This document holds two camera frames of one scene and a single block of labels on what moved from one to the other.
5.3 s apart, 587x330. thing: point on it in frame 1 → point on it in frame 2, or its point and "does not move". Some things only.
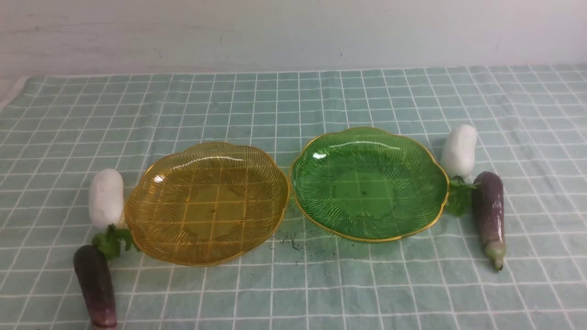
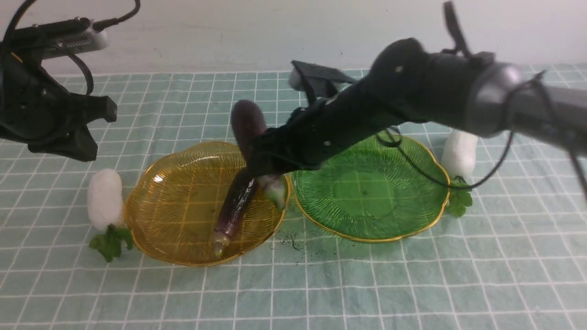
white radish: [458, 149] does not move
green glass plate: [368, 184] does not move
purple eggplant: [94, 271] → [236, 205]
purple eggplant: [488, 201] → [249, 122]
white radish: [106, 200] does not move
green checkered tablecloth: [57, 131] does not move
